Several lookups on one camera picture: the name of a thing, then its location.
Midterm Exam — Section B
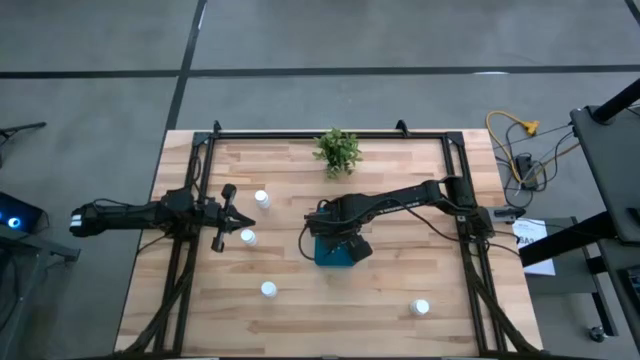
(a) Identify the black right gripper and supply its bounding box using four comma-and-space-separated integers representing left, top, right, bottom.
303, 197, 374, 264

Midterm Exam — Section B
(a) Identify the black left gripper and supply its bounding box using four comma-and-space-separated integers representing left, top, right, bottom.
199, 183, 257, 254

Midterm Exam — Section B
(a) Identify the teal plastic basket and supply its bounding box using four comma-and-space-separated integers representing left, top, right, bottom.
313, 233, 362, 268

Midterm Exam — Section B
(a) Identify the green plant in white pot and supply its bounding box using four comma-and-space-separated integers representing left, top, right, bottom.
312, 127, 364, 180

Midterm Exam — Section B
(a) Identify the black power strip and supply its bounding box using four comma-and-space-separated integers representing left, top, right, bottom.
514, 153, 539, 191

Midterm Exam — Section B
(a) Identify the grey metal stand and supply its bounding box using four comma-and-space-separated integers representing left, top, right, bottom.
0, 224, 82, 360

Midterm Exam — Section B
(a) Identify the white paper sheet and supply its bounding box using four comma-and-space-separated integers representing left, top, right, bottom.
512, 217, 557, 277

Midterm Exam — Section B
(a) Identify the black computer blue light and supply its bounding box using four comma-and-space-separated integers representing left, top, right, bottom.
0, 192, 45, 235

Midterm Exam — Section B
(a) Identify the black tripod leg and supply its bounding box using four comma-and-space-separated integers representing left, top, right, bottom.
0, 121, 48, 141

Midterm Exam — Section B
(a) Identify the black equipment stand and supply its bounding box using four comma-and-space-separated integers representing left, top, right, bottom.
518, 77, 640, 360

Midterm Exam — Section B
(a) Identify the black aluminium table frame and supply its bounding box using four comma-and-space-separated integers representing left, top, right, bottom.
113, 118, 546, 360

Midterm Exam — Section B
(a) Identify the yellow extension cable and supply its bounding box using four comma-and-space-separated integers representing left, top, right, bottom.
485, 110, 541, 184

